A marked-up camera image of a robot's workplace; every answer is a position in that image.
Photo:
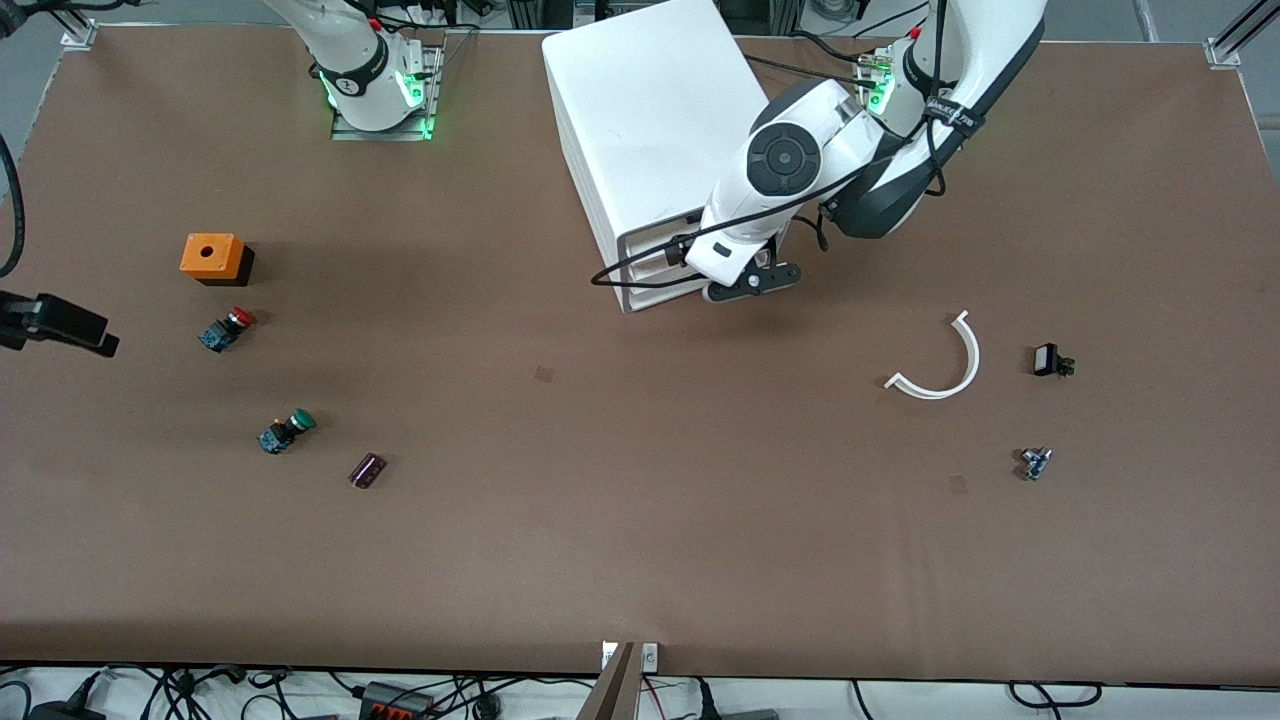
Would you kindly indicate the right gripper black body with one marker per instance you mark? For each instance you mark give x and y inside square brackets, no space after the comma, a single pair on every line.
[40,318]

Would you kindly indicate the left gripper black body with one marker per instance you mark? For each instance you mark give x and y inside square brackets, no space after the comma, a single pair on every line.
[681,252]

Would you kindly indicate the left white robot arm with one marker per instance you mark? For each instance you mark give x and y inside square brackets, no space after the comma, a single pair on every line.
[780,160]

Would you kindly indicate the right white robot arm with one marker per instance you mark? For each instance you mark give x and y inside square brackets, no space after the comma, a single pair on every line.
[350,60]

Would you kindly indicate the red push button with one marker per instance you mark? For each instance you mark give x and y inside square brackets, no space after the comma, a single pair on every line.
[238,318]

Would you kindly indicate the white drawer cabinet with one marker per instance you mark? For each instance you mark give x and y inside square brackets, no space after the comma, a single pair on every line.
[640,100]

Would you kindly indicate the green push button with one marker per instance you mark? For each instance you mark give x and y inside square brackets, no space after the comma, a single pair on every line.
[302,420]

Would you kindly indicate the orange box with hole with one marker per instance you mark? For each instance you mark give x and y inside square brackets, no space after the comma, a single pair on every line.
[210,255]

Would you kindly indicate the dark purple capacitor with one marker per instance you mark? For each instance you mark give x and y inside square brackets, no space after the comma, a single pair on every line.
[367,470]

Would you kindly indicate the white curved plastic strip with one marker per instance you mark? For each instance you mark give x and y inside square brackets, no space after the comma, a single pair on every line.
[972,360]

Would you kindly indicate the black power adapter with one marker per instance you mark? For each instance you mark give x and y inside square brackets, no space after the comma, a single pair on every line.
[60,712]

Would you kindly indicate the small black connector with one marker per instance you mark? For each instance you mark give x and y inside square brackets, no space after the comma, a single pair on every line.
[1046,360]

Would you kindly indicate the small blue grey component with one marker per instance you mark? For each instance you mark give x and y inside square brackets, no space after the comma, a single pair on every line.
[1035,464]

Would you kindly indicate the black orange power strip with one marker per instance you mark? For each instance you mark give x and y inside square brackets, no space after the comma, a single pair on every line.
[395,700]

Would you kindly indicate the metal corner bracket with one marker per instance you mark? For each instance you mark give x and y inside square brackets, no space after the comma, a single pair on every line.
[1222,52]
[80,35]

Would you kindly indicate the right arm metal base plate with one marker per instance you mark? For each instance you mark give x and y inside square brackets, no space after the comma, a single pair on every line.
[350,133]

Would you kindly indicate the white metal bracket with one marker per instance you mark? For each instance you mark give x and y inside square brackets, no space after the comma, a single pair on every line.
[650,657]

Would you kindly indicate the grey camera post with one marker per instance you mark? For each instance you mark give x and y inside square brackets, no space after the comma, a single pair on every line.
[612,695]

